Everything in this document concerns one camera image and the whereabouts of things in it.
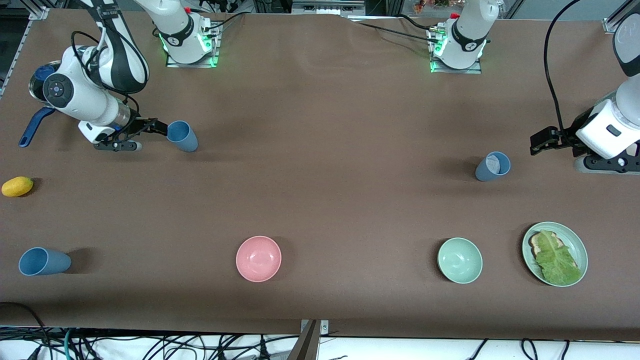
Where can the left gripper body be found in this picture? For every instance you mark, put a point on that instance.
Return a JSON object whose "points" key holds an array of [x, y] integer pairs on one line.
{"points": [[566, 138]]}

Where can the yellow lemon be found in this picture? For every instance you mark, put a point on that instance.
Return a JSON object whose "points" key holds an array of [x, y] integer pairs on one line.
{"points": [[16, 186]]}

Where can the pink bowl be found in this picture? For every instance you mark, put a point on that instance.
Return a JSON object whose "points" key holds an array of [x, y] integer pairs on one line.
{"points": [[258, 259]]}

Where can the grey metal bracket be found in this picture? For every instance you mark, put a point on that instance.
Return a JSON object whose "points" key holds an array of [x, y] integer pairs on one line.
{"points": [[324, 327]]}

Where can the dark camera post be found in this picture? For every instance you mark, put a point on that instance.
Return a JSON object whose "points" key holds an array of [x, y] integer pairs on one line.
{"points": [[306, 345]]}

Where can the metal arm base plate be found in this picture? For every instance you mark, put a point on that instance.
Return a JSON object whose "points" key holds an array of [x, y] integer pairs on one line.
{"points": [[216, 50], [460, 71]]}

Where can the blue plastic cup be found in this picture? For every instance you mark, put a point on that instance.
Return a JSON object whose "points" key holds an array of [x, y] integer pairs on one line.
{"points": [[44, 261], [182, 137], [492, 166]]}

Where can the toast bread slice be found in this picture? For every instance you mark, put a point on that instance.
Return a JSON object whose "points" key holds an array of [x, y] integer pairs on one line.
{"points": [[535, 245]]}

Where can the mint green bowl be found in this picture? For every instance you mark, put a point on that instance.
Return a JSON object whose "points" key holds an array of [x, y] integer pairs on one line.
{"points": [[460, 260]]}

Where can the grey power strip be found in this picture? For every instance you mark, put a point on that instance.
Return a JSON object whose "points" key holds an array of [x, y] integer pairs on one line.
{"points": [[325, 9]]}

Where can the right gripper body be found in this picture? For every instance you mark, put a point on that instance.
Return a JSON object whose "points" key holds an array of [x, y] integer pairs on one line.
{"points": [[136, 124]]}

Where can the aluminium frame rail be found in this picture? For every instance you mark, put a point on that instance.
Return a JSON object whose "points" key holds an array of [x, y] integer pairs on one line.
{"points": [[20, 45], [617, 20]]}

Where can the mint green plate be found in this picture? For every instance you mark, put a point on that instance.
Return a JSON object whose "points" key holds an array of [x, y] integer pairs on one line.
{"points": [[580, 245]]}

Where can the green lettuce leaf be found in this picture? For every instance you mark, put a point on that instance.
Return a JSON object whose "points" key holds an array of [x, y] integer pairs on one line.
{"points": [[557, 262]]}

